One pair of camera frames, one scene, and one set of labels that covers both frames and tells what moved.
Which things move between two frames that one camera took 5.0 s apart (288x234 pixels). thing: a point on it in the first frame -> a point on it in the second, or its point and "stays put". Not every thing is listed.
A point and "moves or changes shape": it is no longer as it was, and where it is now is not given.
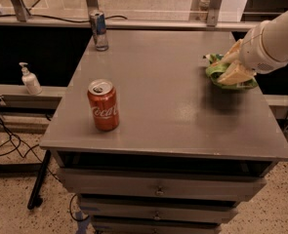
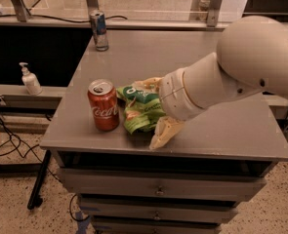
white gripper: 255,51 -> 173,95
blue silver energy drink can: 100,29 stays put
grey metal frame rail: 210,24 stays put
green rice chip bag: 215,70 moves or changes shape
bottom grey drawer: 153,227 stays put
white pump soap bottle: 31,82 stays put
